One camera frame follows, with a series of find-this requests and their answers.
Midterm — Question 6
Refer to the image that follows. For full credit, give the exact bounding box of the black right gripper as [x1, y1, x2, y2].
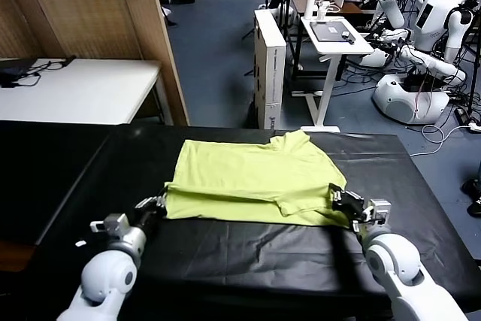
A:
[328, 183, 371, 223]

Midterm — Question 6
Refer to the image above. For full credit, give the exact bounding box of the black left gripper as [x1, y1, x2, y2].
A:
[133, 186, 169, 238]

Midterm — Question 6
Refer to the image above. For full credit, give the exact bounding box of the yellow-green t-shirt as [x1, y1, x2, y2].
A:
[163, 129, 352, 229]

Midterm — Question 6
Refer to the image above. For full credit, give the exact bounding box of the large black table cover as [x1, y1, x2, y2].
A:
[22, 125, 481, 321]

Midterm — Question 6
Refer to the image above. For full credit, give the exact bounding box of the small black table cover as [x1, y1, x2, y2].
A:
[0, 120, 117, 247]

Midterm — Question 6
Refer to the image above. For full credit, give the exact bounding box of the white table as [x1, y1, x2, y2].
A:
[0, 58, 163, 126]

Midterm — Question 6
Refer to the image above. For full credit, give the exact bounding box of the black power strip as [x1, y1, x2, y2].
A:
[453, 107, 481, 131]

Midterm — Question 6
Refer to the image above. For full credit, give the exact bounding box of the white standing desk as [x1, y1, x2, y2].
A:
[299, 16, 375, 134]

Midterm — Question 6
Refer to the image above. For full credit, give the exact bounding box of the tall white cardboard box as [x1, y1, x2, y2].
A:
[253, 8, 287, 131]

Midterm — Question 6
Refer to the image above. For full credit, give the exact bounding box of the grey laptop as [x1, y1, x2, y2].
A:
[309, 21, 356, 43]

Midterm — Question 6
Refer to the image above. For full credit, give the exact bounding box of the black tripod stand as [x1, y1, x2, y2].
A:
[464, 23, 481, 119]

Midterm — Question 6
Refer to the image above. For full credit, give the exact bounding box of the white cup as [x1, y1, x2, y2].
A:
[315, 0, 339, 21]

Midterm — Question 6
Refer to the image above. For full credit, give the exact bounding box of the large white humanoid robot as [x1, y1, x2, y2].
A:
[371, 0, 475, 126]

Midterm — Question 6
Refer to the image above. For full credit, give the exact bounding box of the black pouch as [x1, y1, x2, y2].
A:
[0, 66, 29, 89]

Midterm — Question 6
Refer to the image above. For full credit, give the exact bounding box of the wooden folding screen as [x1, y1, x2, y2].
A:
[0, 0, 189, 127]

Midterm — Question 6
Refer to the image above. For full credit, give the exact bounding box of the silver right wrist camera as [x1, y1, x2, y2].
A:
[362, 198, 392, 232]

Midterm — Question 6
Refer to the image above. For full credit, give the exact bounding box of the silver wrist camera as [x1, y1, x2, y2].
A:
[362, 198, 392, 232]
[74, 213, 129, 247]

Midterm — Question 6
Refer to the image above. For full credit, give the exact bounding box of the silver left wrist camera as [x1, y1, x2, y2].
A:
[74, 213, 129, 247]

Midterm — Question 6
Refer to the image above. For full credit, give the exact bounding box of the white floor cable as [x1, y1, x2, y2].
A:
[409, 124, 470, 159]

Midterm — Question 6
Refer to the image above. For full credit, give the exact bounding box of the black cable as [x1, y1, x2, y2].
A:
[14, 56, 77, 88]

